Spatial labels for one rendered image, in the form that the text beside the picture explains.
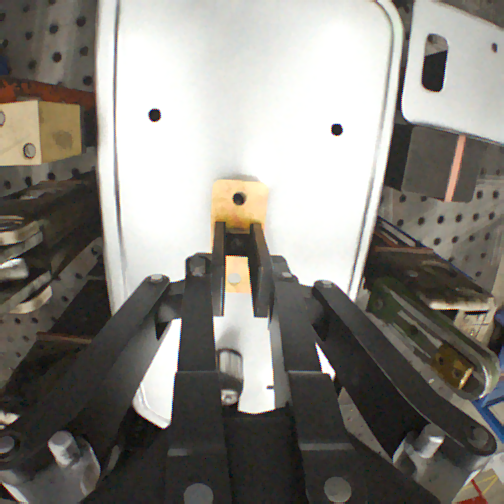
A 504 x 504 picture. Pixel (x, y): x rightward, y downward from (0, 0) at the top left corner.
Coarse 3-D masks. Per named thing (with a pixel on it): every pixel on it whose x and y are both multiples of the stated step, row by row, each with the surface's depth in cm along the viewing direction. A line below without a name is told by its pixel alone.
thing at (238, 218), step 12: (228, 180) 20; (216, 192) 20; (228, 192) 20; (252, 192) 20; (264, 192) 20; (216, 204) 20; (228, 204) 20; (252, 204) 20; (264, 204) 20; (216, 216) 21; (228, 216) 21; (240, 216) 21; (252, 216) 21; (264, 216) 21; (228, 228) 21; (240, 228) 21; (264, 228) 21; (228, 240) 20; (228, 252) 21; (240, 252) 21; (228, 264) 22; (240, 264) 22; (228, 288) 23; (240, 288) 23
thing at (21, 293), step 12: (24, 240) 16; (36, 240) 17; (0, 252) 14; (12, 252) 15; (0, 264) 14; (36, 276) 17; (48, 276) 18; (0, 288) 15; (12, 288) 16; (24, 288) 16; (36, 288) 17; (0, 300) 14; (12, 300) 15; (0, 312) 14
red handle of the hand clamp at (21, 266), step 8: (16, 256) 16; (24, 256) 16; (8, 264) 15; (16, 264) 16; (24, 264) 16; (0, 272) 15; (8, 272) 15; (16, 272) 16; (24, 272) 16; (0, 280) 15; (8, 280) 16; (16, 280) 16; (24, 280) 17
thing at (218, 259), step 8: (216, 224) 20; (224, 224) 20; (216, 232) 18; (224, 232) 18; (216, 240) 17; (224, 240) 17; (216, 248) 16; (224, 248) 16; (216, 256) 15; (224, 256) 15; (216, 264) 14; (224, 264) 14; (216, 272) 14; (224, 272) 14; (216, 280) 14; (224, 280) 15; (216, 288) 15; (224, 288) 15; (216, 296) 15; (224, 296) 15; (216, 304) 15; (224, 304) 15; (216, 312) 15
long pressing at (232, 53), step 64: (128, 0) 16; (192, 0) 17; (256, 0) 17; (320, 0) 17; (384, 0) 17; (128, 64) 18; (192, 64) 18; (256, 64) 19; (320, 64) 19; (384, 64) 19; (128, 128) 19; (192, 128) 20; (256, 128) 20; (320, 128) 21; (384, 128) 21; (128, 192) 21; (192, 192) 22; (320, 192) 23; (128, 256) 23; (320, 256) 25; (256, 320) 27; (256, 384) 30
